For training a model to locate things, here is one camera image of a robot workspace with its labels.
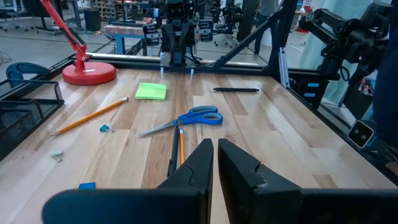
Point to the red desk lamp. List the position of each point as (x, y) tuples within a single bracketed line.
[(90, 74)]

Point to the black aluminium table frame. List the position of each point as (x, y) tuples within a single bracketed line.
[(280, 31)]

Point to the green sticky note pad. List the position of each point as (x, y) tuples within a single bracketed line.
[(151, 91)]

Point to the blue eraser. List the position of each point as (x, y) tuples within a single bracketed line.
[(87, 185)]

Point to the teal binder clip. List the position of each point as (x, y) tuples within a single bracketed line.
[(105, 127)]

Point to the silver metal bracket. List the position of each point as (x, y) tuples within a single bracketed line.
[(283, 68)]

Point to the pale binder clip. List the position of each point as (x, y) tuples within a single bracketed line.
[(57, 155)]

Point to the black mesh desk organizer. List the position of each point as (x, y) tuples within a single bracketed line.
[(31, 93)]

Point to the black control box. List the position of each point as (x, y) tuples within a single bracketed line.
[(298, 93)]

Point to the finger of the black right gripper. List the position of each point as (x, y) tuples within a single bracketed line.
[(182, 37), (174, 37)]

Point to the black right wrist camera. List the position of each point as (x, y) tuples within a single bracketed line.
[(176, 11)]

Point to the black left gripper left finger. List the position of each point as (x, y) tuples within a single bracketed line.
[(140, 205)]

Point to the table level depth camera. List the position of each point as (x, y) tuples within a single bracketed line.
[(360, 133)]

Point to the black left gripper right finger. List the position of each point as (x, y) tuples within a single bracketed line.
[(280, 208)]

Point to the blue legged wooden workbench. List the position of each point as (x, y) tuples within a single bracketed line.
[(124, 31)]

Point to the black waste bin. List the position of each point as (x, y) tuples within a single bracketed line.
[(92, 20)]

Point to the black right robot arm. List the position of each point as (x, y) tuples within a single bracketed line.
[(178, 59)]

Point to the background robot station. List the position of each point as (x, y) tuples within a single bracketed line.
[(230, 14)]

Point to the orange wooden pencil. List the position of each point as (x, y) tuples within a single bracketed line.
[(182, 146), (90, 116)]

